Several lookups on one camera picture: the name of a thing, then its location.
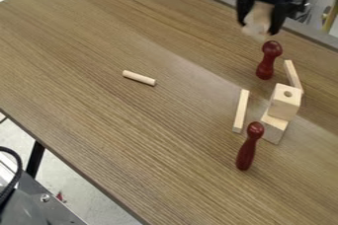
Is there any pale wooden base block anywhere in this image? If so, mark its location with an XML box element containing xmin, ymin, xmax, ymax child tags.
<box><xmin>258</xmin><ymin>109</ymin><xmax>291</xmax><ymax>145</ymax></box>

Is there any dark red wooden pin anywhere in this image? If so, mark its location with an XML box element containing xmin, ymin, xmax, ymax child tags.
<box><xmin>234</xmin><ymin>120</ymin><xmax>267</xmax><ymax>172</ymax></box>
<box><xmin>254</xmin><ymin>39</ymin><xmax>285</xmax><ymax>81</ymax></box>

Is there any pale wooden flat bar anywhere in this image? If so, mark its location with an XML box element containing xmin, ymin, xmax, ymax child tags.
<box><xmin>282</xmin><ymin>59</ymin><xmax>305</xmax><ymax>94</ymax></box>
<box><xmin>230</xmin><ymin>88</ymin><xmax>251</xmax><ymax>134</ymax></box>

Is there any wooden cube with hole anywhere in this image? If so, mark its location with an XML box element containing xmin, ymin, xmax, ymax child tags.
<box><xmin>266</xmin><ymin>83</ymin><xmax>305</xmax><ymax>122</ymax></box>

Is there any pale wooden dowel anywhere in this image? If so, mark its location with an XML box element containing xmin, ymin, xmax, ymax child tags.
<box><xmin>121</xmin><ymin>69</ymin><xmax>157</xmax><ymax>88</ymax></box>

